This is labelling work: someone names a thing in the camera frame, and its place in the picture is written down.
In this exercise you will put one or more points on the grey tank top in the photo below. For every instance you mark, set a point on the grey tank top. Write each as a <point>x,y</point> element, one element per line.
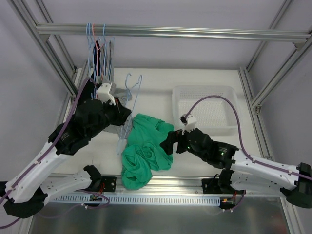
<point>122,95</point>

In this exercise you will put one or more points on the aluminium frame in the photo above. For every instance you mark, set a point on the aluminium frame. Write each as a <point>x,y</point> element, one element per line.
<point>254,102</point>

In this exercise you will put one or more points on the front aluminium rail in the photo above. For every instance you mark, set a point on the front aluminium rail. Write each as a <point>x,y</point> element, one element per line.
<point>172,185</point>

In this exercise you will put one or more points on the white perforated plastic basket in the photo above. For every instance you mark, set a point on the white perforated plastic basket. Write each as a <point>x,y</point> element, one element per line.
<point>214,115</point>

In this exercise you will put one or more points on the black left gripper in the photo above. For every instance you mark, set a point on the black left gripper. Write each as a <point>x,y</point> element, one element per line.
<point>118,111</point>

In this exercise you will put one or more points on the black tank top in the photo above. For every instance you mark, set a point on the black tank top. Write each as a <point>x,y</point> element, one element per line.
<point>86,91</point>

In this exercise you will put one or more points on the black left base bracket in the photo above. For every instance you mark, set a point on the black left base bracket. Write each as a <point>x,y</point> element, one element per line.
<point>108,184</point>

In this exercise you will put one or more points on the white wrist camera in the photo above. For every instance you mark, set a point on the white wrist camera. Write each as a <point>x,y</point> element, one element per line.
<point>105,93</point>
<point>189,122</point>

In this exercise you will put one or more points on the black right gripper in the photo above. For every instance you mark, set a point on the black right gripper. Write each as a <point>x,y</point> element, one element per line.
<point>179,142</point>

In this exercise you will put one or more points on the green tank top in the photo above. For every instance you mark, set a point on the green tank top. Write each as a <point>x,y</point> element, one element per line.
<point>142,153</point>

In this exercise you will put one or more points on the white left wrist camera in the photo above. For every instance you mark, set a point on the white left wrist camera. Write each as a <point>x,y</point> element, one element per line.
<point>105,93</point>

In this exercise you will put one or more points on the white slotted cable duct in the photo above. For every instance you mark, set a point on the white slotted cable duct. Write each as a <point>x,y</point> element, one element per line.
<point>201,200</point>

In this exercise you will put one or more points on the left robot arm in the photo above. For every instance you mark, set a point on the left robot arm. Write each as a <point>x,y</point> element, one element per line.
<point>26,194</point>

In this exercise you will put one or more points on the aluminium hanging rail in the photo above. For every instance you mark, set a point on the aluminium hanging rail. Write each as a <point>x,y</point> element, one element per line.
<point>171,32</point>

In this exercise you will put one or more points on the black right base bracket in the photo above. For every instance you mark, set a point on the black right base bracket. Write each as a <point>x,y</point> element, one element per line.
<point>210,186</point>

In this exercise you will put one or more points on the black base bracket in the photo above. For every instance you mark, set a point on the black base bracket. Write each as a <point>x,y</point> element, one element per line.
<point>210,186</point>
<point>108,184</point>

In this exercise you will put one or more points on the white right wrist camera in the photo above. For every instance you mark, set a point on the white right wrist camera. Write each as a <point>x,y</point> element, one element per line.
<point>189,122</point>

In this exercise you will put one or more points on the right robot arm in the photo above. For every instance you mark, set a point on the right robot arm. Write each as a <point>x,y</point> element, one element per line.
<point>242,172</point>

